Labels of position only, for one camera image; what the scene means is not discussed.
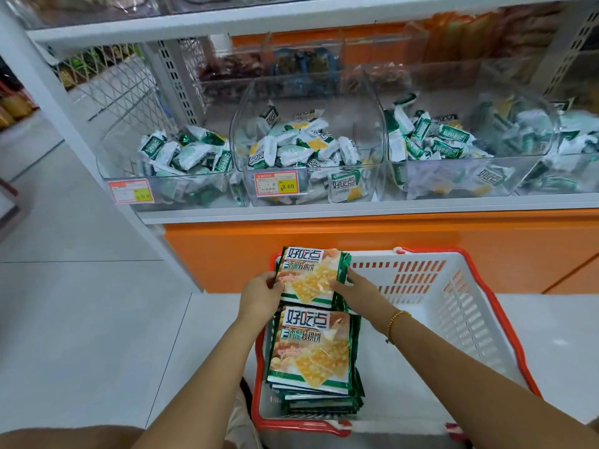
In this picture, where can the tall clear plastic bin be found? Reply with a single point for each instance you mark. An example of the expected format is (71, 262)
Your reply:
(355, 116)

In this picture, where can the wide clear plastic bin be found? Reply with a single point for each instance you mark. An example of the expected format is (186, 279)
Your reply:
(468, 177)

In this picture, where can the pile of dark red snacks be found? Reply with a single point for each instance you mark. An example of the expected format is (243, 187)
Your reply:
(231, 67)

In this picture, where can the person's left hand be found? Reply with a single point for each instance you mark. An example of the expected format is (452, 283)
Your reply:
(256, 299)

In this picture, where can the row of orange snack packets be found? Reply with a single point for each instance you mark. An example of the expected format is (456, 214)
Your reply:
(449, 35)

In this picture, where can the person's right forearm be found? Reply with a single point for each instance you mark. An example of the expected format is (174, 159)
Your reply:
(468, 383)

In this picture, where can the person's left forearm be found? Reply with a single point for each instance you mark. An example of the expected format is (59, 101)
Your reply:
(210, 383)

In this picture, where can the orange shelf base panel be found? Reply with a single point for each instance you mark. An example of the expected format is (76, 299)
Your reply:
(421, 238)

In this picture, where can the bundle of green cracker packs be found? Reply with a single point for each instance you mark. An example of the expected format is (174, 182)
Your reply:
(311, 275)

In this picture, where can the yellow goods on distant shelf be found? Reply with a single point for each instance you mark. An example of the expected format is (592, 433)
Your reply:
(14, 107)

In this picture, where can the small clear plastic bin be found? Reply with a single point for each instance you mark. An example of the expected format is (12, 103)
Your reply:
(140, 191)

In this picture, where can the pile of blue snack packets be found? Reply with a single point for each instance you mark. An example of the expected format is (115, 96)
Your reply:
(304, 63)

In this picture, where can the person's right thumb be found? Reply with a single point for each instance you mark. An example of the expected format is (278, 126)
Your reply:
(340, 285)

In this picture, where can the white basket with red rim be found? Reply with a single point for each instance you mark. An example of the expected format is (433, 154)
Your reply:
(449, 299)

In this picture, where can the stack of green cracker packets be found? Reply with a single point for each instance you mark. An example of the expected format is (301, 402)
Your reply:
(311, 355)

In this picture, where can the person's left thumb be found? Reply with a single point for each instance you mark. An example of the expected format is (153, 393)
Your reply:
(275, 282)

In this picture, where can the orange and yellow price tag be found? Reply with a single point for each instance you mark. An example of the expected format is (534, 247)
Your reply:
(276, 183)

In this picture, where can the person's right hand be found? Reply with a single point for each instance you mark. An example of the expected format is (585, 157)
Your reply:
(365, 301)

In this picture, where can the person's beige shorts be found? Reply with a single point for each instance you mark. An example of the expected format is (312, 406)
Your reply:
(241, 425)

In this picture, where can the pile of brown snack packets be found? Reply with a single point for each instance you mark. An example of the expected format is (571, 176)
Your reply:
(529, 27)

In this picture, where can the person's left knee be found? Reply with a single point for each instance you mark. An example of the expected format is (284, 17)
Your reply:
(70, 438)

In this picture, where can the white metal shelf unit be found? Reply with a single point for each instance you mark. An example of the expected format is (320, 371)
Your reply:
(280, 18)

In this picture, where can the faded orange price tag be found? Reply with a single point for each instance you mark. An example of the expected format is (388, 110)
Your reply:
(131, 191)

